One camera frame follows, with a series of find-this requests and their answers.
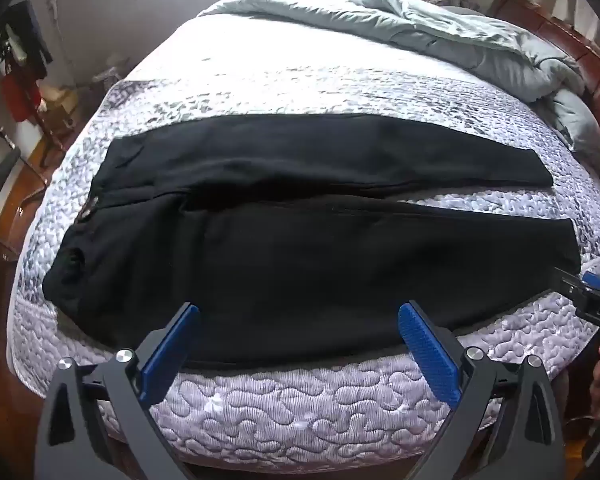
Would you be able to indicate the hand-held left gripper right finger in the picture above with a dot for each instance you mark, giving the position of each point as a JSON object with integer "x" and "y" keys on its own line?
{"x": 427, "y": 355}

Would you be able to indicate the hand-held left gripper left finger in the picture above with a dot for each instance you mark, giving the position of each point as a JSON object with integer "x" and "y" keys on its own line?
{"x": 170, "y": 355}

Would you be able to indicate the black pants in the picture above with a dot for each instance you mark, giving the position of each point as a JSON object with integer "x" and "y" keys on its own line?
{"x": 290, "y": 260}

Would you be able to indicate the wooden bed footboard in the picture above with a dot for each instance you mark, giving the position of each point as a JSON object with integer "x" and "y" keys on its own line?
{"x": 5, "y": 240}

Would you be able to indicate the wooden headboard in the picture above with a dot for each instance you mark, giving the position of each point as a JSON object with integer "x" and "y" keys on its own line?
{"x": 570, "y": 40}

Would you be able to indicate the wooden stool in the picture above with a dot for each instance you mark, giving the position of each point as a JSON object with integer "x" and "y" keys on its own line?
{"x": 55, "y": 120}

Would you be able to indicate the white quilted bed cover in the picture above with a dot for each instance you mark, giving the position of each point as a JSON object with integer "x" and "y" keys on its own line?
{"x": 280, "y": 75}

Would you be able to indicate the hanging red garment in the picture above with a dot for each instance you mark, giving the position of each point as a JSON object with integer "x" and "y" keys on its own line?
{"x": 17, "y": 95}

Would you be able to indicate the grey duvet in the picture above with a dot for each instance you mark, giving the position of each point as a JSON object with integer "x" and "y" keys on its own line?
{"x": 430, "y": 25}

